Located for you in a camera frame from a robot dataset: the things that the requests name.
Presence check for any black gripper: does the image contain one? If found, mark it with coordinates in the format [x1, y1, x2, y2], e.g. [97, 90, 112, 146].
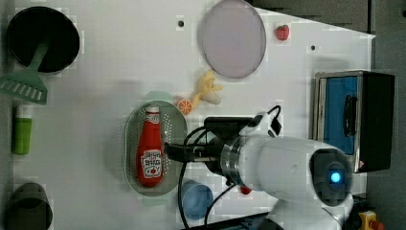
[164, 133, 238, 174]

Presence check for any red felt ketchup bottle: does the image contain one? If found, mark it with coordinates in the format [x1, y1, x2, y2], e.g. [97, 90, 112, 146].
[136, 104, 164, 188]

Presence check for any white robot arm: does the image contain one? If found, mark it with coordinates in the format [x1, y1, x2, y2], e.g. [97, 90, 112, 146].
[164, 112, 352, 230]

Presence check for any green oval strainer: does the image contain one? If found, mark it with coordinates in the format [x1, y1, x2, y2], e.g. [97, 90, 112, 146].
[124, 101, 188, 196]

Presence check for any orange slice toy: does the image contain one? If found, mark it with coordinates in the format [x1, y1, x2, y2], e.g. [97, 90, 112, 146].
[176, 99, 193, 115]

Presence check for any blue cup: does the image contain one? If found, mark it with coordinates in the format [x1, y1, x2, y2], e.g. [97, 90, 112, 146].
[181, 180, 214, 220]

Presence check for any yellow toy chicken foot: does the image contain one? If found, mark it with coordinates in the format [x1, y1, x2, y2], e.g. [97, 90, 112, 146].
[192, 70, 223, 108]

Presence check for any small red toy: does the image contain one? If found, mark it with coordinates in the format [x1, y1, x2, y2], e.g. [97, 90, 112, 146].
[239, 186, 252, 196]

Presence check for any lilac round plate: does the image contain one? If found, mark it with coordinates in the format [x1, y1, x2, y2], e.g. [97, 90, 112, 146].
[200, 0, 266, 78]

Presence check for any dark grey cup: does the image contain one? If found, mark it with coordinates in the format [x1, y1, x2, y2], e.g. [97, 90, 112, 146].
[5, 182, 53, 230]

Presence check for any green white bottle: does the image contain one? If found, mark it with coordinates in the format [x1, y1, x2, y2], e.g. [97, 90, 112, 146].
[11, 105, 33, 155]

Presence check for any red toy strawberry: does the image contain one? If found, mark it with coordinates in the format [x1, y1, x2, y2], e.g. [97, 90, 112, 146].
[276, 25, 290, 41]

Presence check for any green slotted spatula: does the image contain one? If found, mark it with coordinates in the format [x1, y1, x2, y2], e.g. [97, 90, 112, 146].
[0, 42, 49, 104]

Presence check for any black toaster oven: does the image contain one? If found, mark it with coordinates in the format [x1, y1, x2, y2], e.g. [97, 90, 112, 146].
[312, 70, 395, 173]

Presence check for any black round pot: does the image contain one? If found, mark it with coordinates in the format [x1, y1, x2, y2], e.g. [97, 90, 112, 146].
[7, 6, 80, 73]

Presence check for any yellow red toy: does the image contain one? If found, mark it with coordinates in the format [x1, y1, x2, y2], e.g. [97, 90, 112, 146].
[358, 211, 386, 230]

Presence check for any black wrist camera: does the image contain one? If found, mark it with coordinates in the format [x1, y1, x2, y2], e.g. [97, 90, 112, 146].
[204, 117, 252, 140]

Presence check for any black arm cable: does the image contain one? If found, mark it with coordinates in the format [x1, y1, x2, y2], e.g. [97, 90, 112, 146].
[177, 126, 237, 230]

